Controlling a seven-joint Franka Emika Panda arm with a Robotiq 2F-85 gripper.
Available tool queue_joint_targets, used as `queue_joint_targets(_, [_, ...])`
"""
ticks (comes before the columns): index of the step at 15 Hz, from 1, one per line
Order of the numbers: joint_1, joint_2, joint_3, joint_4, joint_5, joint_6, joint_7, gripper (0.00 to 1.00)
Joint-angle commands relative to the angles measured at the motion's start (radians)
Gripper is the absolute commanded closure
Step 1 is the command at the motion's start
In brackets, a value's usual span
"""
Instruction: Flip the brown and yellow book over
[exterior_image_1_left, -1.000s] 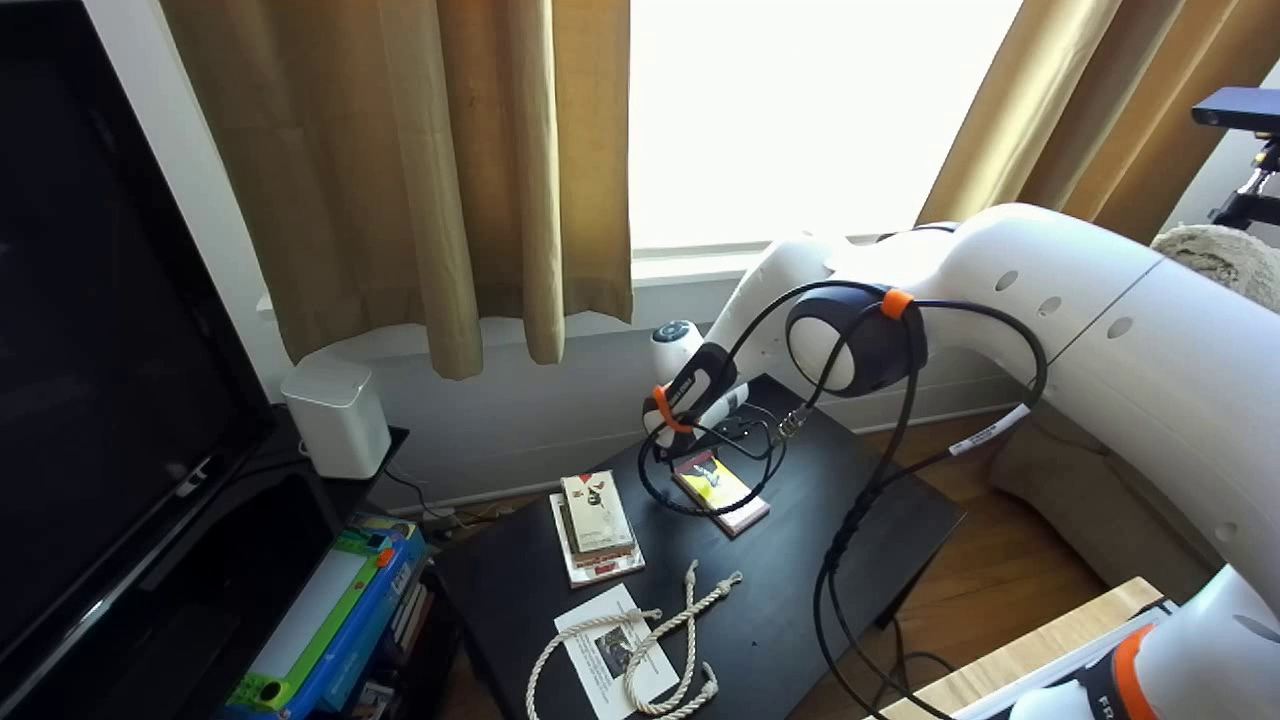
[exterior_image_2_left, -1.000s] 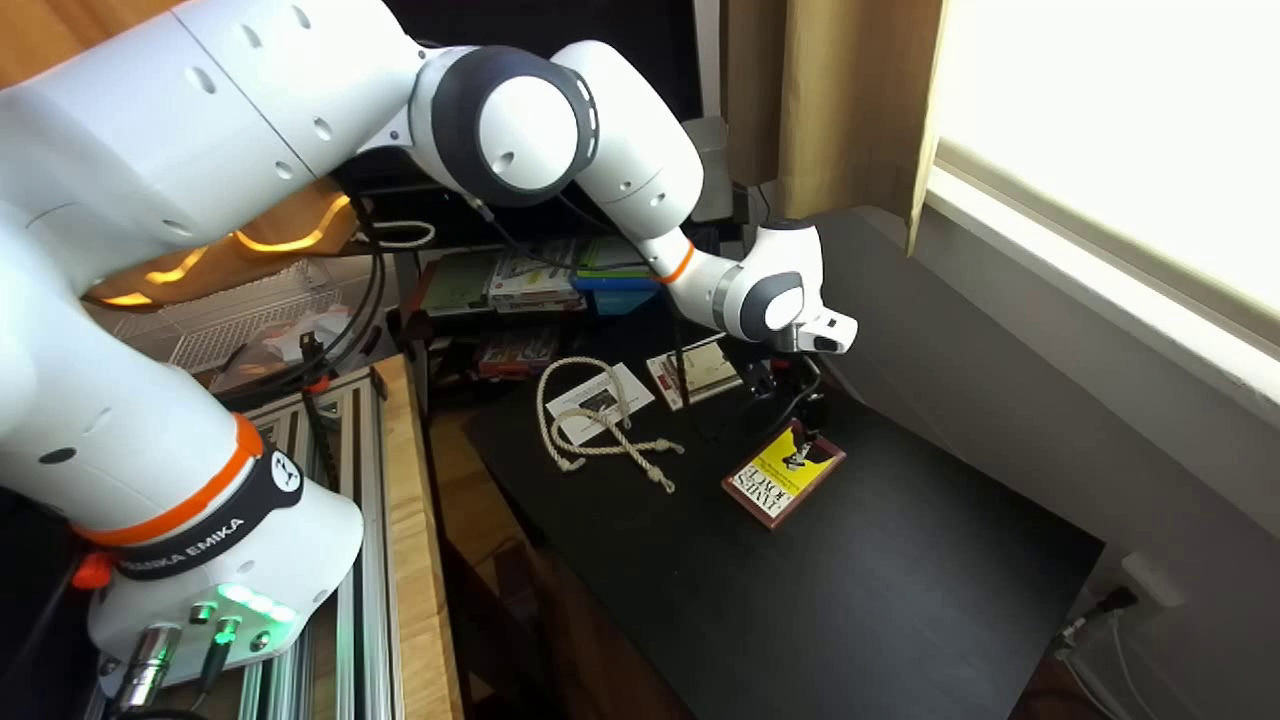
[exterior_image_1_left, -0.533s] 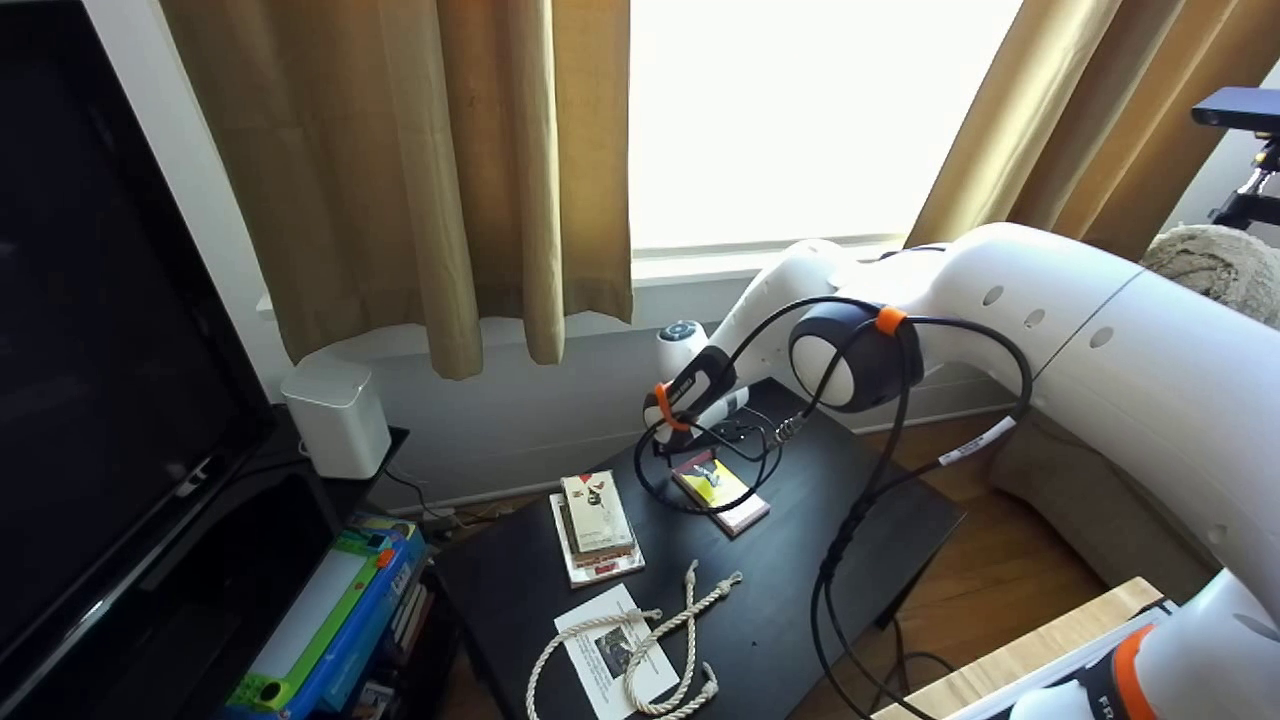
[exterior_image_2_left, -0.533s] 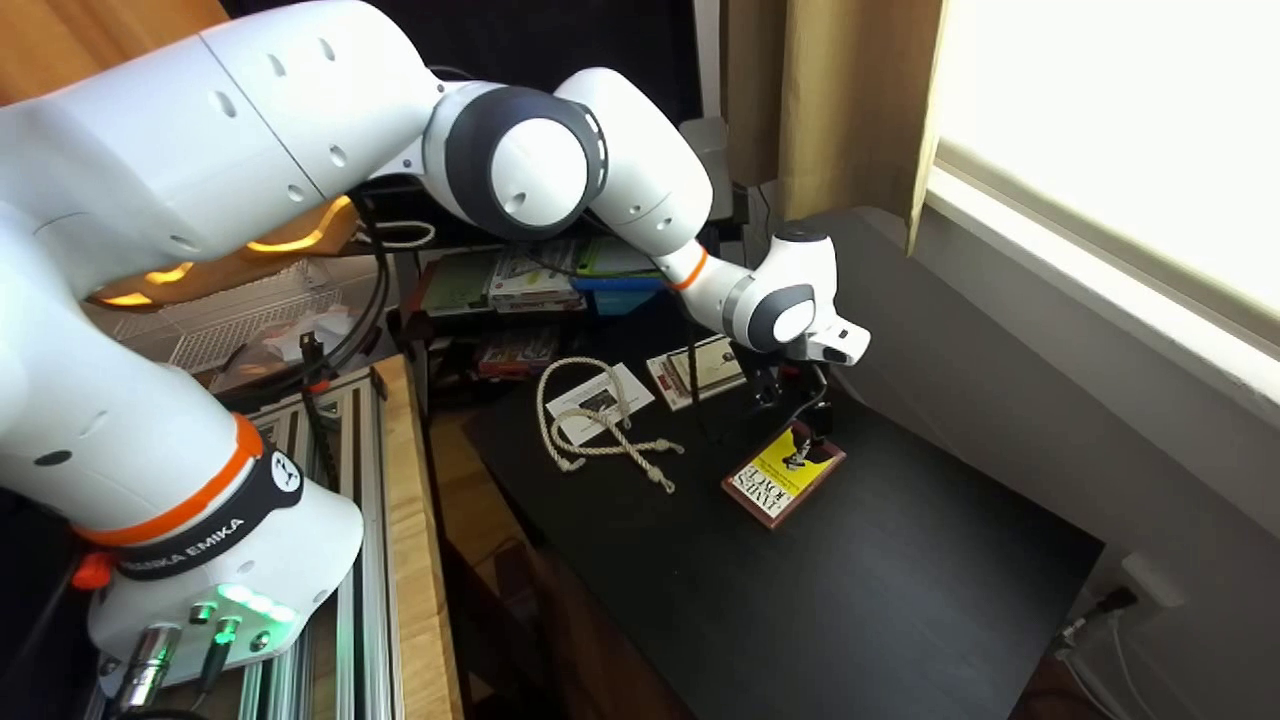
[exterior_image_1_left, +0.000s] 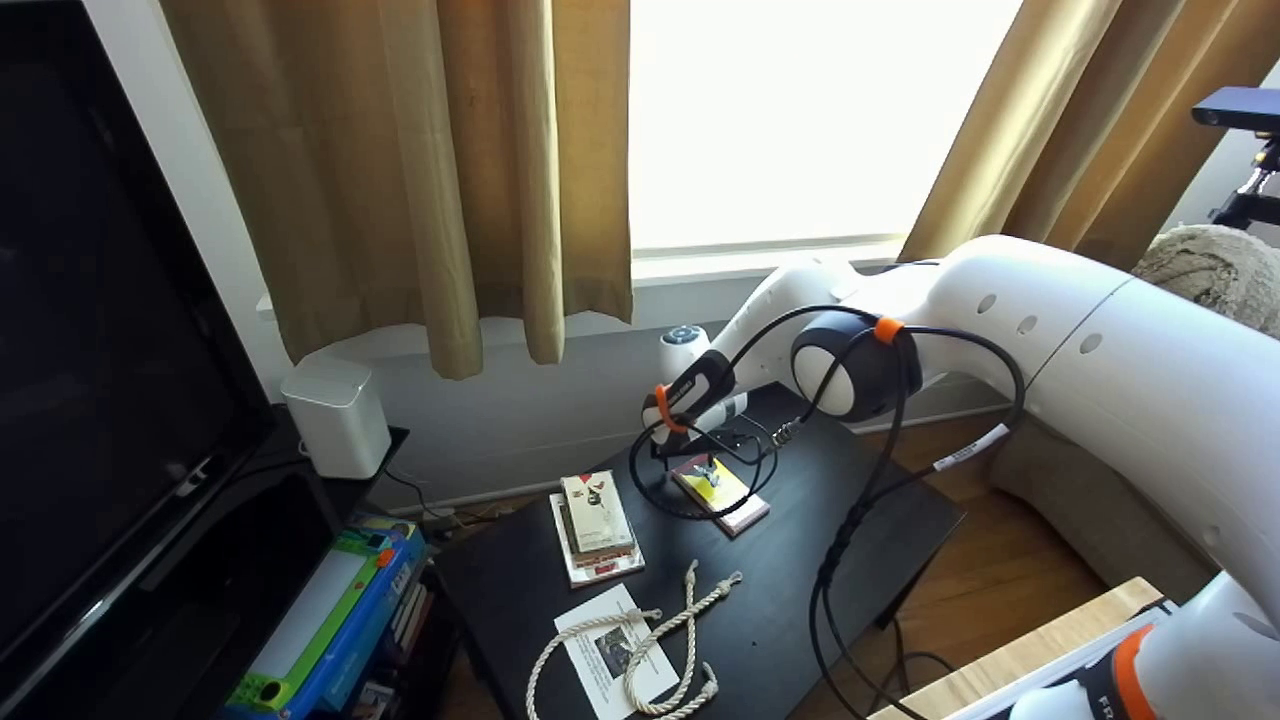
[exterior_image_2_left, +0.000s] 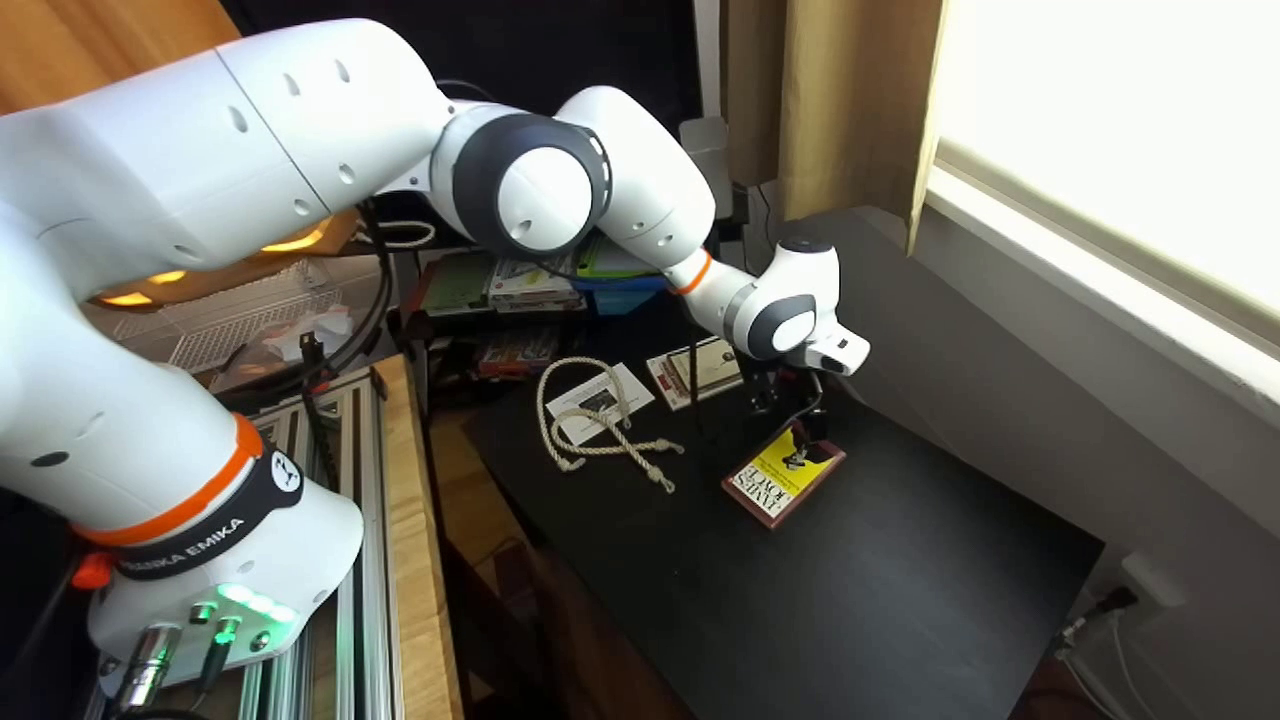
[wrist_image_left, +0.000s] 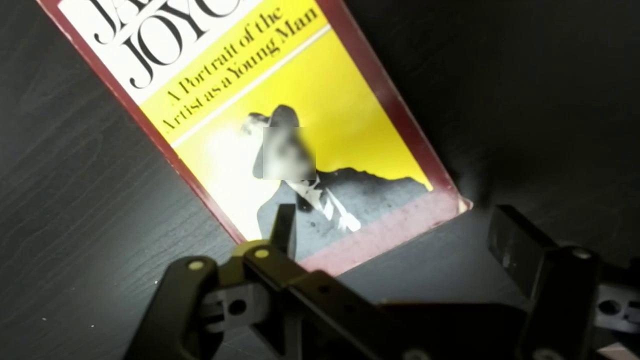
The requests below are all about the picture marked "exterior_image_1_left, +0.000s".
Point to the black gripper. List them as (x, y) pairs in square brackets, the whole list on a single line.
[(748, 440)]

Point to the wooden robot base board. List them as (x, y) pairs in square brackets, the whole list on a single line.
[(979, 681)]

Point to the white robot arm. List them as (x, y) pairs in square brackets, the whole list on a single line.
[(1174, 398)]

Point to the white book under stack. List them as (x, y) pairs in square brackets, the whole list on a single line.
[(589, 564)]

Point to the white booklet with picture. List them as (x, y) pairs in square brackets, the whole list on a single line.
[(601, 645)]

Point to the beige armchair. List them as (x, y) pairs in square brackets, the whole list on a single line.
[(1097, 512)]

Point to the left tan curtain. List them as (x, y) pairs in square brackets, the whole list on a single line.
[(423, 160)]

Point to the tan curtain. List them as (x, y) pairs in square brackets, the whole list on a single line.
[(423, 160), (1083, 129)]

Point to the white box speaker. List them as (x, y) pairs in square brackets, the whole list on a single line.
[(336, 418)]

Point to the green blue box stack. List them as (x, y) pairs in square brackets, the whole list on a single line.
[(335, 625)]

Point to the right tan curtain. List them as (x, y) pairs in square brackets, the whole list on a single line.
[(1083, 129)]

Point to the knitted grey blanket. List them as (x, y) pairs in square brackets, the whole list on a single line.
[(1223, 268)]

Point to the black tv stand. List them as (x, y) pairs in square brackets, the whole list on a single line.
[(145, 606)]

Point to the black television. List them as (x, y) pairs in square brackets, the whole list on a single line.
[(126, 392)]

